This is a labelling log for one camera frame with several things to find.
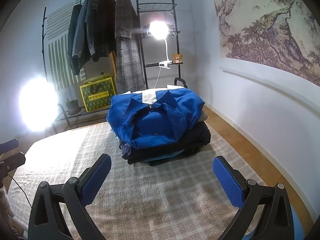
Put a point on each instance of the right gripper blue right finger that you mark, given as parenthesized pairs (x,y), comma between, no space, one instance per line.
(231,180)

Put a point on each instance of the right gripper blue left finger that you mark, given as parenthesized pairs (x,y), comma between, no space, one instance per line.
(92,179)

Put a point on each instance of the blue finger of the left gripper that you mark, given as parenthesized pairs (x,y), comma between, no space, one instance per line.
(8,146)

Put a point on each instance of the blue and white jacket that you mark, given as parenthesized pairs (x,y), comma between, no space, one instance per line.
(154,117)

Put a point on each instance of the black metal clothes rack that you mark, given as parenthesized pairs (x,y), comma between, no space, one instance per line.
(141,8)

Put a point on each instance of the bright round studio light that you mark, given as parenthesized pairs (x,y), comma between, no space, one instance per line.
(37,103)

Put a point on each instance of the plaid beige bed blanket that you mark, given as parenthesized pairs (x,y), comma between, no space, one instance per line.
(182,199)

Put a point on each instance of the dark navy folded jacket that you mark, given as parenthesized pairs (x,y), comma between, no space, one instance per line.
(190,142)

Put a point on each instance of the yellow green storage box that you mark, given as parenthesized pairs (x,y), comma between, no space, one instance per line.
(97,92)

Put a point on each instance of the striped green white cloth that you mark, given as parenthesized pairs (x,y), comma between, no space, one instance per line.
(55,48)

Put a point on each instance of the dark hanging jackets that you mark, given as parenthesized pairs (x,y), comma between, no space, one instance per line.
(91,32)

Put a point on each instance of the small teddy bear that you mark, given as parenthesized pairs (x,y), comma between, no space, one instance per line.
(177,59)

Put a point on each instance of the white clip desk lamp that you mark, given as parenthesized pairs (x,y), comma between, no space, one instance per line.
(161,47)

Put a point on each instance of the landscape wall painting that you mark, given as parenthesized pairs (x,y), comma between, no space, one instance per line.
(278,33)

